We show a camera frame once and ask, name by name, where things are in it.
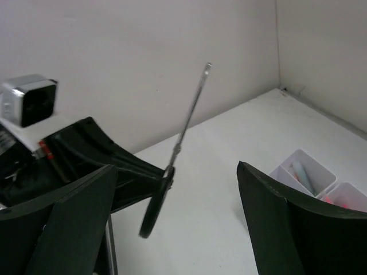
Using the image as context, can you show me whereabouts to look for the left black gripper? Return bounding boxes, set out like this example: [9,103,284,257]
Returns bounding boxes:
[1,117,175,213]

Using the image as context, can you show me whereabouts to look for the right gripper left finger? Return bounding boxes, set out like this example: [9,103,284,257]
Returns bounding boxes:
[1,166,118,274]

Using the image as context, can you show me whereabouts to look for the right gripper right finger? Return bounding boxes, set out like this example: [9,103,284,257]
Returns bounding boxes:
[237,162,366,274]

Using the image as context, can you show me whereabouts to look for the red pen clear cap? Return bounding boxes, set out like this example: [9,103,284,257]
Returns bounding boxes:
[322,195,349,209]

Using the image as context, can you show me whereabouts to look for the green highlighter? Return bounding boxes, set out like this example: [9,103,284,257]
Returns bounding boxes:
[292,161,315,194]

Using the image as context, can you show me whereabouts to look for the black handled scissors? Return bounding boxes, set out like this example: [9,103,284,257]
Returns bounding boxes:
[139,62,212,239]

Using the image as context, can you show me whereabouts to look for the white left organizer container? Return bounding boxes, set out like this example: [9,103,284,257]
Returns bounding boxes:
[270,149,337,198]

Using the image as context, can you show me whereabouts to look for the white organizer container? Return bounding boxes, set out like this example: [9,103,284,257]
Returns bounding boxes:
[317,182,366,212]
[270,149,337,198]

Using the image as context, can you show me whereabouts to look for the white right organizer container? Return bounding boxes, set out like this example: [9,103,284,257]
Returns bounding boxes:
[317,182,366,212]

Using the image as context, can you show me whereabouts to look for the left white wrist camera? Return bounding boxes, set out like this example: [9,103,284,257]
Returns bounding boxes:
[1,74,67,152]

